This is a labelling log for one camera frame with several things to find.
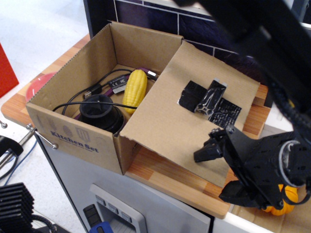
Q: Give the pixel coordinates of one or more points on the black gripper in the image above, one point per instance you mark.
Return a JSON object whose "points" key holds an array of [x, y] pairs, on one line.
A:
{"points": [[270, 171]]}

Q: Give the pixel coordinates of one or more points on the brown cardboard box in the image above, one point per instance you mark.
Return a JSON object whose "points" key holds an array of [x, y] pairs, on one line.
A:
{"points": [[159, 123]]}

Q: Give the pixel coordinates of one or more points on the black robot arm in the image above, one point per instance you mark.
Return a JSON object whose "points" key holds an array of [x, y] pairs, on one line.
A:
{"points": [[267, 31]]}

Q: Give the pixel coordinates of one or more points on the yellow toy corn cob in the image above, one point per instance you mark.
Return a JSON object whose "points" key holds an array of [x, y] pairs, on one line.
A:
{"points": [[135, 90]]}

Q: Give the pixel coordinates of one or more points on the black round cup device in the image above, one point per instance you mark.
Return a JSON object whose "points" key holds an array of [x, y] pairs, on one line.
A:
{"points": [[98, 111]]}

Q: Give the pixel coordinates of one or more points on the red plastic bowl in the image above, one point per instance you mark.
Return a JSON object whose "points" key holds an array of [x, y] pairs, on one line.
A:
{"points": [[37, 84]]}

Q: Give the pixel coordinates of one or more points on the black finned heat sink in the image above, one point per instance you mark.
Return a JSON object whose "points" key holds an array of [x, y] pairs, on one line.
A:
{"points": [[16, 209]]}

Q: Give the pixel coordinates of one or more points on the metal clamp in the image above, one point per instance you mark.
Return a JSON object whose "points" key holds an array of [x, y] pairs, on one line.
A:
{"points": [[15, 149]]}

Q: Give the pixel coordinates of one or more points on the red box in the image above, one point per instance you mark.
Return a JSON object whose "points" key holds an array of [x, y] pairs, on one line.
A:
{"points": [[8, 79]]}

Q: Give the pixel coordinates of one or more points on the aluminium profile handle with tape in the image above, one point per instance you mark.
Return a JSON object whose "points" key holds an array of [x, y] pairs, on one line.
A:
{"points": [[210, 102]]}

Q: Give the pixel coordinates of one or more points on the blue black handle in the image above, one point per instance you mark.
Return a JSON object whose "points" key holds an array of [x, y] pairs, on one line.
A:
{"points": [[95, 222]]}

